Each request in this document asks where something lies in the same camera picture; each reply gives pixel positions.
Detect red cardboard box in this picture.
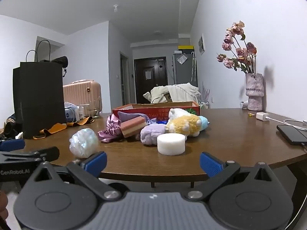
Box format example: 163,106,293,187
112,101,200,122

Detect grey refrigerator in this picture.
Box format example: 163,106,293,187
172,53,198,88

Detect white hanging umbrella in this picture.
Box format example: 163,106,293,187
191,51,196,82

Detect pink textured vase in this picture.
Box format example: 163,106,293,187
245,73,264,111

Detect pink sponge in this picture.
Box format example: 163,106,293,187
120,118,147,138

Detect black phone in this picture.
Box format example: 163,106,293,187
276,125,307,146

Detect clear glass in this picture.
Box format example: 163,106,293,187
84,95,101,119

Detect yellow white plush toy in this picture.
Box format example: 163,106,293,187
165,115,202,137

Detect lavender fuzzy sock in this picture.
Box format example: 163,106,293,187
140,124,168,146

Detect dusty purple cloth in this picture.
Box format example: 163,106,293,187
117,111,149,122

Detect dried pink roses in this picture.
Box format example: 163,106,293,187
216,20,257,75

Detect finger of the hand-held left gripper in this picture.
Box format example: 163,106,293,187
0,139,26,152
0,147,60,166

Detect light blue plush toy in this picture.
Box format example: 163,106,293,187
198,116,211,131

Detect grey interior door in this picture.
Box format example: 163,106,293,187
119,51,132,106

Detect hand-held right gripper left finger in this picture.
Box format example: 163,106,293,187
29,151,121,200

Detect iridescent white bath puff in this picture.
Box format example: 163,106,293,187
69,128,99,159

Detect pink suitcase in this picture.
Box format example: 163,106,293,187
63,80,103,114

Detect dark entrance door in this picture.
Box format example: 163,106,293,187
134,57,167,104

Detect dark patterned cloth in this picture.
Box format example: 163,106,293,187
0,115,24,140

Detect black paper bag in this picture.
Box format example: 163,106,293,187
12,39,67,140

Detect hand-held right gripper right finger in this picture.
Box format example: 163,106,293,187
186,152,279,200

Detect purple satin scrunchie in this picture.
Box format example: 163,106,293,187
98,114,125,144

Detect white cable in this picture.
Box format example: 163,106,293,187
269,116,307,131

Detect white round sponge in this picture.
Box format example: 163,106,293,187
157,134,186,156

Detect orange black strap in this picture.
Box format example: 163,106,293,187
33,116,93,140

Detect beige coat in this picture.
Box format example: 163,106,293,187
143,83,201,104

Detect black folded umbrella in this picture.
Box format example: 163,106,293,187
40,56,69,77

